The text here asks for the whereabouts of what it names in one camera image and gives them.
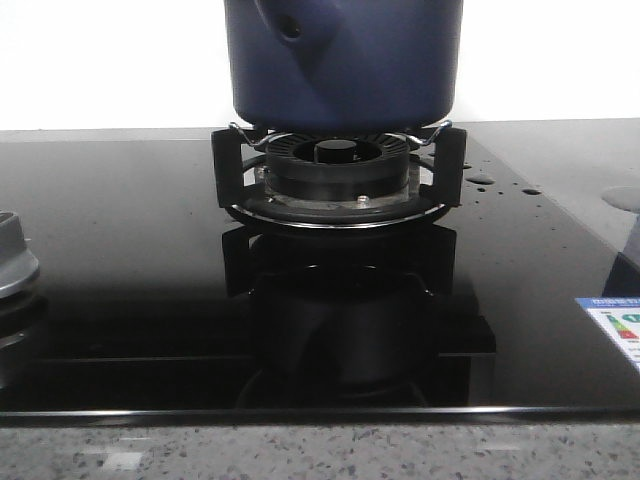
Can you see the dark blue cooking pot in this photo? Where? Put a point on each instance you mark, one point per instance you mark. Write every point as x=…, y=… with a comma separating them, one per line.
x=343, y=66

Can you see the black pot support grate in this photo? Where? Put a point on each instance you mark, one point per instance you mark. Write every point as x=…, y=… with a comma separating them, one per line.
x=436, y=164

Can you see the black gas stove burner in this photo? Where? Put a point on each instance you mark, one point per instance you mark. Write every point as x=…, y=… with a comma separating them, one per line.
x=313, y=167

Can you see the black glass stove cooktop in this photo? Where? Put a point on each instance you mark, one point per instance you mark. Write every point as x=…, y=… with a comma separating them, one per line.
x=154, y=306

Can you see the silver stove control knob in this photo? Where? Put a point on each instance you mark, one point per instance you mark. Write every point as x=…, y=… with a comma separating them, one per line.
x=19, y=266

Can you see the energy rating label sticker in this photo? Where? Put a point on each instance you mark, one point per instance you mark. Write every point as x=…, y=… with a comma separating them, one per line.
x=607, y=338

